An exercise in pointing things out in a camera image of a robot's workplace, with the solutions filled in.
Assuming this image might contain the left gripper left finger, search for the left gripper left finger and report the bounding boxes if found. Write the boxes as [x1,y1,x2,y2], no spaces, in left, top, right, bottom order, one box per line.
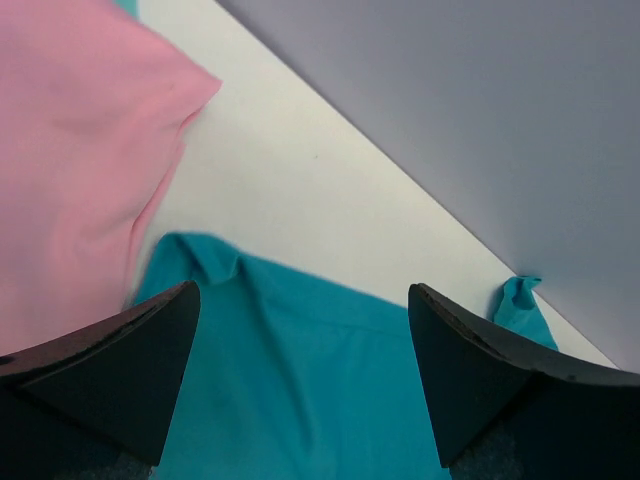
[1,281,200,479]

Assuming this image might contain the folded light teal t shirt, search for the folded light teal t shirt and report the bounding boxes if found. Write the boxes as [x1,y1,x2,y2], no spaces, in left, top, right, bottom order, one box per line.
[114,0,139,19]

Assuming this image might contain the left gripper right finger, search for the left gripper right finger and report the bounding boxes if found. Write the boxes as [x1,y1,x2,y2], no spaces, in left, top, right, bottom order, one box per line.
[408,284,639,479]

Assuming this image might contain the folded pink t shirt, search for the folded pink t shirt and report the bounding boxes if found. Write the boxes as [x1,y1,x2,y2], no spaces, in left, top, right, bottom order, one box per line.
[1,1,220,355]

